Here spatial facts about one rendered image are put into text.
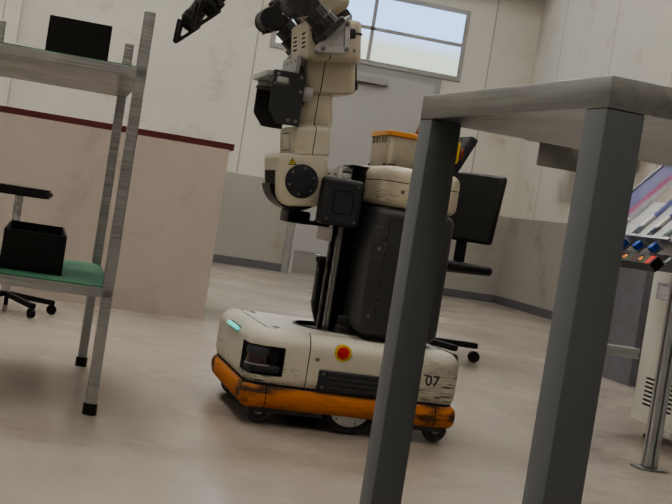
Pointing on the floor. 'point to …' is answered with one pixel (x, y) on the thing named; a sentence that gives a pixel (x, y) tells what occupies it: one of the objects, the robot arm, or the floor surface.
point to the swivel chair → (473, 232)
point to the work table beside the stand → (551, 450)
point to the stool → (19, 220)
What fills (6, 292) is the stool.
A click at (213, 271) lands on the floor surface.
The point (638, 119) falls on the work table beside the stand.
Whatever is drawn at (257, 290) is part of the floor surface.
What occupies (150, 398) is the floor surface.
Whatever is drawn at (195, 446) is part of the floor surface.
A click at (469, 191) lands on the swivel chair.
